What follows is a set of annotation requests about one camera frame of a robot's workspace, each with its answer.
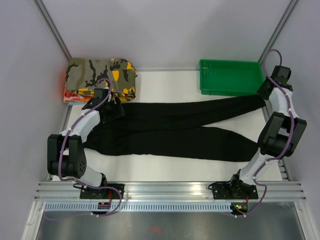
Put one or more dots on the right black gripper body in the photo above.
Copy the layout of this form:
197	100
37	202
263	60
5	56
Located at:
261	92

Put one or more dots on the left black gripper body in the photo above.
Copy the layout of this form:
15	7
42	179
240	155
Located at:
113	112

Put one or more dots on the black trousers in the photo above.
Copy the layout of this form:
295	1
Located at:
182	130

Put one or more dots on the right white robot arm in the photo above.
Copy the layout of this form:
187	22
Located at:
279	137

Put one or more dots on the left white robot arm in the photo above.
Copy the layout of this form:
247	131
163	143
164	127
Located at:
66	157

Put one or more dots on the orange folded trousers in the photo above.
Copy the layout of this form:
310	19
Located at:
75	97

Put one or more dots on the camouflage folded trousers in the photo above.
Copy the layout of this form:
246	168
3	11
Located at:
84	75

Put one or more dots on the green plastic tray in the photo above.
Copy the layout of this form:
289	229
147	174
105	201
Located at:
229	77

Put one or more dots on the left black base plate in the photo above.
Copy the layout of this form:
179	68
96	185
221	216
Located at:
103	194

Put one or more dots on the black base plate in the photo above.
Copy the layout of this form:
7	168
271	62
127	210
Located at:
103	194
226	191

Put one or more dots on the aluminium mounting rail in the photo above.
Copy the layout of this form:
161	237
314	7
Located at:
277	191

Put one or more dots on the white slotted cable duct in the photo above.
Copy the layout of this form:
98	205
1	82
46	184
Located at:
224	207

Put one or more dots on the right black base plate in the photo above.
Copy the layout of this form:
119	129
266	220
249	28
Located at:
226	191

